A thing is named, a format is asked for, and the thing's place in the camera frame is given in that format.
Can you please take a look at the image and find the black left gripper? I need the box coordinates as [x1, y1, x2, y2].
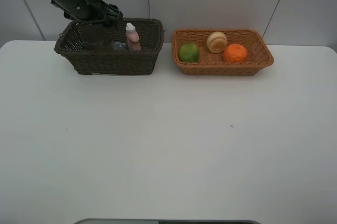
[51, 0, 123, 28]

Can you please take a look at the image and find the black rectangular bottle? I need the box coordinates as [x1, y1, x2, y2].
[111, 41, 128, 51]

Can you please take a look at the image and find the pink bottle white cap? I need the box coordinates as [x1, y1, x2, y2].
[125, 23, 141, 51]

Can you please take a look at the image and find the translucent purple plastic cup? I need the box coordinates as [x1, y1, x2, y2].
[80, 24, 111, 51]

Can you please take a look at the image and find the green lime fruit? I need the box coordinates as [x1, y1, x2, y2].
[179, 42, 200, 63]

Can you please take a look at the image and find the brown bread bun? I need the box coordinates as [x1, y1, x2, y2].
[206, 32, 228, 54]

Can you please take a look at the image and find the orange tangerine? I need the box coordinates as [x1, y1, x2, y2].
[223, 43, 248, 63]

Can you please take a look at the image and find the dark brown wicker basket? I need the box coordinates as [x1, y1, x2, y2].
[54, 18, 164, 75]

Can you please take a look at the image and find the orange wicker basket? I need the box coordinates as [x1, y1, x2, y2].
[172, 28, 274, 76]

